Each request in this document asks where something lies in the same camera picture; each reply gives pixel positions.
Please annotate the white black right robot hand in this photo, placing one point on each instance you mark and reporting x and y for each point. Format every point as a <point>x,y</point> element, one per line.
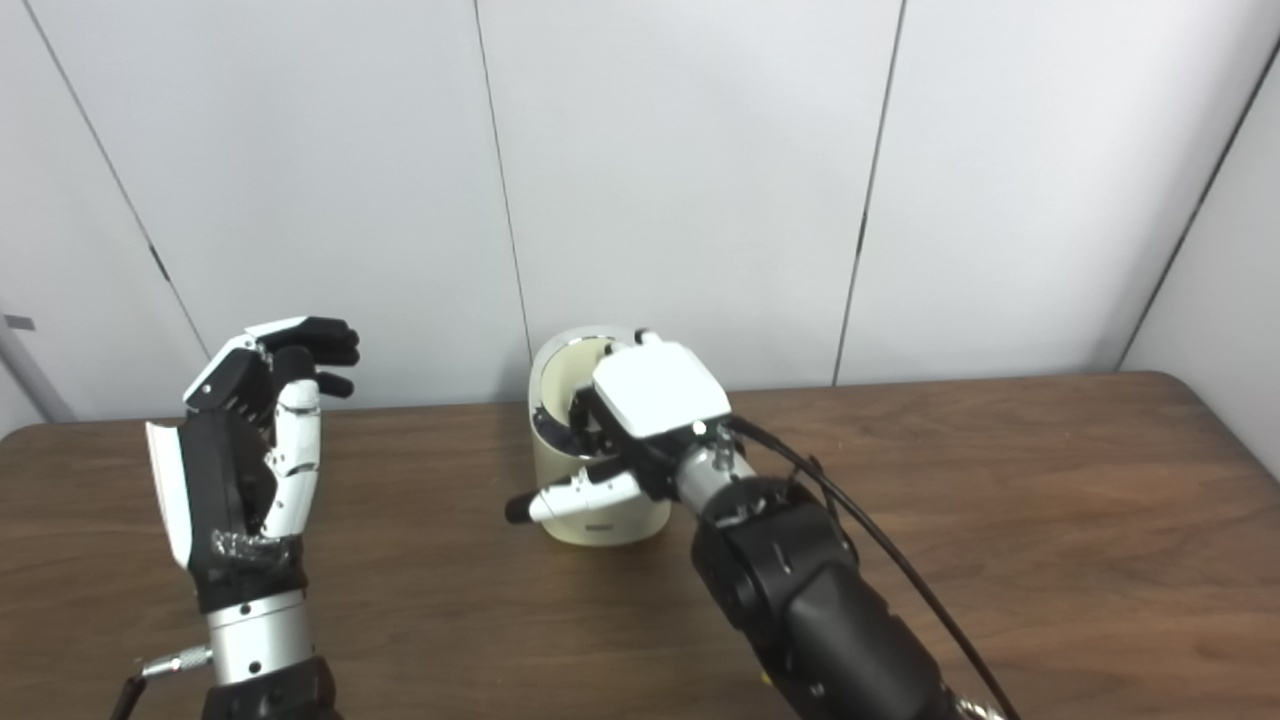
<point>660,385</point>

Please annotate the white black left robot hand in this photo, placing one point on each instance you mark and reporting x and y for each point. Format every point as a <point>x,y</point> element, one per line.
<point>225,480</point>

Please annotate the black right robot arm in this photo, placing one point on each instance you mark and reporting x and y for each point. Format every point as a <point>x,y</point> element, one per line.
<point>810,600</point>

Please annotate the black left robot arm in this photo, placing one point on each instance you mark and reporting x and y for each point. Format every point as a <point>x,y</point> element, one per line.
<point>260,650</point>

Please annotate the cream-colored desktop bin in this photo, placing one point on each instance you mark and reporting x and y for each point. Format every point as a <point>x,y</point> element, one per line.
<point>555,470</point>

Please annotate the gray wall corner post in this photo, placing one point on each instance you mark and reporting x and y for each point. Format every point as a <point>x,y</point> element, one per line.
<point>30,375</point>

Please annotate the small gray post label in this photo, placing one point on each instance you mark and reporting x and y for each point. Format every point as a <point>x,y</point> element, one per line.
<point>19,323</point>

